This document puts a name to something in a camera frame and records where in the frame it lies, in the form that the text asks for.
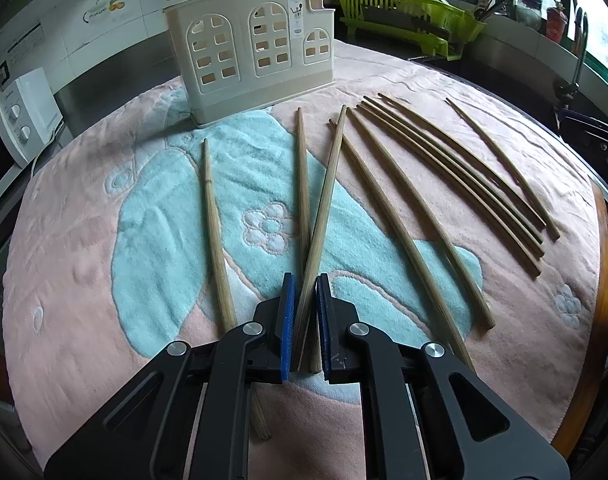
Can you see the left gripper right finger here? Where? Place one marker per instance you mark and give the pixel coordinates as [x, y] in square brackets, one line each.
[425, 414]

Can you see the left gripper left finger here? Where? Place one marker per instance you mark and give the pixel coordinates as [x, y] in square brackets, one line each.
[186, 413]

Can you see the wooden chopstick under crossing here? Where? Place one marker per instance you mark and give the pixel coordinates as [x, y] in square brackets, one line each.
[429, 310]

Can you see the long middle wooden chopstick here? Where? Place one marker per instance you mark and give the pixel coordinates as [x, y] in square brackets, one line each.
[450, 250]

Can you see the wooden chopstick cluster right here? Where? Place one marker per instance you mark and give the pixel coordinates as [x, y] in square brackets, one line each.
[381, 105]

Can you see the wooden chopstick of cluster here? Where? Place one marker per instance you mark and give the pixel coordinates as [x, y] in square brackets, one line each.
[521, 253]

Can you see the wooden chopstick cluster middle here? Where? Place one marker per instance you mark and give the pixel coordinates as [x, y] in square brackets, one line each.
[463, 169]

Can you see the white microwave oven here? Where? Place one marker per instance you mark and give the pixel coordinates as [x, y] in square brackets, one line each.
[29, 116]

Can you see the cream plastic utensil holder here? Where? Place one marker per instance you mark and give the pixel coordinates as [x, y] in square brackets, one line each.
[237, 55]

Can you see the green dish rack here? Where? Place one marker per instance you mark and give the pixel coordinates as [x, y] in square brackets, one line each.
[437, 28]

